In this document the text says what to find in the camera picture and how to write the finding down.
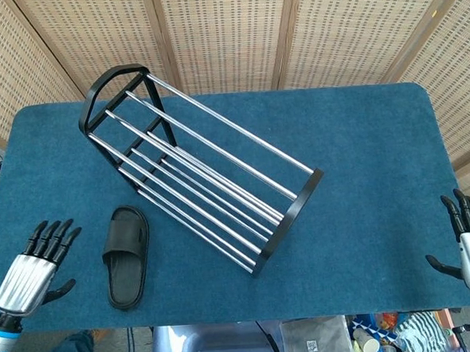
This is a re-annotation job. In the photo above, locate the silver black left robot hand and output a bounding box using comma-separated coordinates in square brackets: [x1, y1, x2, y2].
[0, 217, 88, 319]

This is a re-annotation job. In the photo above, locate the black rubber slipper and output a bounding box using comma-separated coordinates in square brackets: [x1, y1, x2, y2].
[98, 204, 155, 312]

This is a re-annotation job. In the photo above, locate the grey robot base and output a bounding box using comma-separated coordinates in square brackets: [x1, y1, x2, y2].
[147, 319, 286, 352]

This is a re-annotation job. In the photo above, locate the black chrome shoe rack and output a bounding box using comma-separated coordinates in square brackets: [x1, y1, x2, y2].
[76, 51, 331, 288]

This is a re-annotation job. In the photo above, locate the black white striped bag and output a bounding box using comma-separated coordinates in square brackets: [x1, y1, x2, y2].
[394, 310, 457, 352]

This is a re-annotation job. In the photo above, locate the blue white patterned box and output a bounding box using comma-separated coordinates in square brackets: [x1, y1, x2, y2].
[349, 312, 398, 350]

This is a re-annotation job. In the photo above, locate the white paper cup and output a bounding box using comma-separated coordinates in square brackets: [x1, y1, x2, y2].
[354, 327, 382, 352]

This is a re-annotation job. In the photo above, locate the blue carpet mat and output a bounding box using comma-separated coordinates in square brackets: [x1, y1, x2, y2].
[0, 77, 470, 338]

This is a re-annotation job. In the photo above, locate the grey box with QR label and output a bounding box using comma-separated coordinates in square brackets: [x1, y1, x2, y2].
[278, 315, 354, 352]

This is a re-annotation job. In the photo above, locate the woven bamboo folding screen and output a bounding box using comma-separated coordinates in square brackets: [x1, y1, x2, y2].
[0, 0, 470, 231]

